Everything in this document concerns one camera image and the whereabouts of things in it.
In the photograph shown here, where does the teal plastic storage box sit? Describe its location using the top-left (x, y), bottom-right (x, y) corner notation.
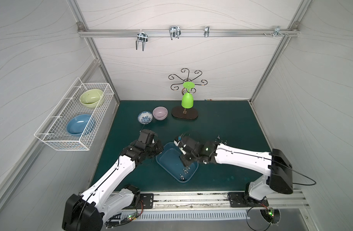
top-left (156, 142), bottom-right (199, 183)

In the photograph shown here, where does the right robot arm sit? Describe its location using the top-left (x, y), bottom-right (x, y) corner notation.
top-left (174, 134), bottom-right (294, 203)

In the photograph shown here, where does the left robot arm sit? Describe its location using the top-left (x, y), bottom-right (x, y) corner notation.
top-left (62, 130), bottom-right (164, 231)

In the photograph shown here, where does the blue patterned small bowl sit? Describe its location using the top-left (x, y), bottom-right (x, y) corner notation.
top-left (137, 111), bottom-right (153, 125)

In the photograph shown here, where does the pink bowl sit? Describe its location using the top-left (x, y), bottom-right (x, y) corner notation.
top-left (152, 106), bottom-right (168, 121)

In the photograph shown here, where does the black metal cup stand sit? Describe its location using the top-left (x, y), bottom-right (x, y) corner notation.
top-left (168, 68), bottom-right (208, 120)

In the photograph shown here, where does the green plastic goblet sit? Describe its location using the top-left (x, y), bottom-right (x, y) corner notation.
top-left (181, 81), bottom-right (195, 109)

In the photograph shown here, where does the green table mat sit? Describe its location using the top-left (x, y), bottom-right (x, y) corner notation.
top-left (93, 101), bottom-right (270, 192)

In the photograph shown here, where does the white ventilation grille strip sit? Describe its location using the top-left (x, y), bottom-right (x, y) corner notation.
top-left (136, 210), bottom-right (247, 221)

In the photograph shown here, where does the light green bowl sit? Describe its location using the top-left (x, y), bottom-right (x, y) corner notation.
top-left (79, 89), bottom-right (104, 109)

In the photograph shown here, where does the black cooling fan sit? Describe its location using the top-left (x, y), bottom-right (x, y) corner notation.
top-left (260, 208), bottom-right (281, 224)

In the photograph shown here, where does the metal double hook left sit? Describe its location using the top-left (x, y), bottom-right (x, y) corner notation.
top-left (136, 31), bottom-right (148, 51)

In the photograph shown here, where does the metal double hook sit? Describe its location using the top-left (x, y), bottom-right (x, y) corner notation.
top-left (136, 31), bottom-right (148, 51)
top-left (169, 26), bottom-right (181, 40)

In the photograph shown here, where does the metal double hook middle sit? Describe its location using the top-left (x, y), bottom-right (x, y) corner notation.
top-left (169, 26), bottom-right (181, 40)

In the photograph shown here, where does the small metal hook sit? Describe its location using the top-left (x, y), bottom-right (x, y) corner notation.
top-left (204, 26), bottom-right (210, 38)

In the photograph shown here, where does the metal hook right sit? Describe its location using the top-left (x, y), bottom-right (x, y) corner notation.
top-left (263, 26), bottom-right (289, 38)

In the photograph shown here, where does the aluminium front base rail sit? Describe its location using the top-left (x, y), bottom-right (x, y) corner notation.
top-left (141, 190), bottom-right (310, 211)

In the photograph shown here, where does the white wire wall basket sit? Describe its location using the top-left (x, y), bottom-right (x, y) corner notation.
top-left (34, 78), bottom-right (114, 151)

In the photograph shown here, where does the aluminium top rail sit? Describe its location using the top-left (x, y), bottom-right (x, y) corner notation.
top-left (78, 28), bottom-right (300, 39)

